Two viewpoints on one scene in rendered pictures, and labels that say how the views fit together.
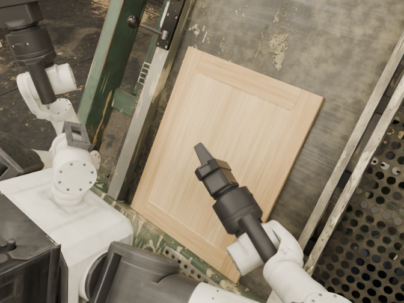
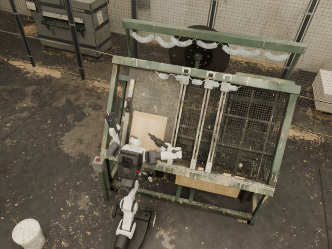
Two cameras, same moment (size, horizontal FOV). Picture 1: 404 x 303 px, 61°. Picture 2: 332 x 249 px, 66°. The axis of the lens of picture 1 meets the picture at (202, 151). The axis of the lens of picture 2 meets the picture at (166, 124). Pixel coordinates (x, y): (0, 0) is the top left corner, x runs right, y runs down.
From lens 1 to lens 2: 2.26 m
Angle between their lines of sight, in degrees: 20
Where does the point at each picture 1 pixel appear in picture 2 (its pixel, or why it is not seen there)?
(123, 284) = (151, 154)
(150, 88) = (126, 122)
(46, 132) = (47, 145)
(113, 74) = not seen: hidden behind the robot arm
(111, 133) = (78, 138)
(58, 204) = (134, 148)
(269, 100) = (156, 119)
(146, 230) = not seen: hidden behind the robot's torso
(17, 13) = (111, 118)
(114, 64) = not seen: hidden behind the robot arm
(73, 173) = (138, 142)
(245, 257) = (163, 149)
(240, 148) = (152, 131)
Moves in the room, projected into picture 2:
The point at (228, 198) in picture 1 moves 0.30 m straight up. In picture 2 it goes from (157, 141) to (158, 121)
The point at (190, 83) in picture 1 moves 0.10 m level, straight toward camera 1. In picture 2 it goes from (136, 119) to (140, 124)
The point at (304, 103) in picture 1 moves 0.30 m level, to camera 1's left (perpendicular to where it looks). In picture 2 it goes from (164, 119) to (141, 125)
